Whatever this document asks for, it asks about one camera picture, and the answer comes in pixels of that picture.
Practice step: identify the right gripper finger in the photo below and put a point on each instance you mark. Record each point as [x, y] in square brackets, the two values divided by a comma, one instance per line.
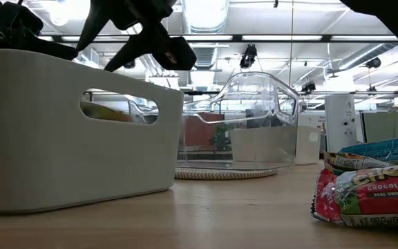
[137, 43]
[97, 17]

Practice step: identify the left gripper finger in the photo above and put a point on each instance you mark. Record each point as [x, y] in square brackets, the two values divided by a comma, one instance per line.
[52, 48]
[21, 20]

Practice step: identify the green orange granola bar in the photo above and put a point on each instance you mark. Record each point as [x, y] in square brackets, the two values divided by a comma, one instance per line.
[351, 162]

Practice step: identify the blue granola bar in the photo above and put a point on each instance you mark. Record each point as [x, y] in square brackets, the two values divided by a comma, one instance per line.
[392, 148]

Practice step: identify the black overhead light bar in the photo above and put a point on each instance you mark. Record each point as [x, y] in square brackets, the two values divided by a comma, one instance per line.
[237, 38]

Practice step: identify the red background panel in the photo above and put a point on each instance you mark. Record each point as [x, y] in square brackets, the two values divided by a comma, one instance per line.
[199, 133]

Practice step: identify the green plant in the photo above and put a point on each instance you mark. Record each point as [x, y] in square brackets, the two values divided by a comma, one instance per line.
[222, 138]

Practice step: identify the thin vertical pole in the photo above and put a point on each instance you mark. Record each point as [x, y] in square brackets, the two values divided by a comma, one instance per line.
[291, 20]

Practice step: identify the green partition panel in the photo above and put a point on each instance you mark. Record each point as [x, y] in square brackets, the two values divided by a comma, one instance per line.
[389, 126]

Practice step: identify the round silver ventilation duct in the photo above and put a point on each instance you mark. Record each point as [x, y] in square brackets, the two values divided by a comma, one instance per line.
[205, 15]

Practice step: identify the ribbed silver duct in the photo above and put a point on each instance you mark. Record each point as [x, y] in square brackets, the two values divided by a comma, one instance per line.
[206, 58]

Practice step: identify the black horizontal rail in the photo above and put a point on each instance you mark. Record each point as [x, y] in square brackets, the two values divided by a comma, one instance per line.
[199, 92]

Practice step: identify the black ceiling camera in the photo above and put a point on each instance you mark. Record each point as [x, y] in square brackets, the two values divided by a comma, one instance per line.
[308, 87]
[374, 63]
[248, 57]

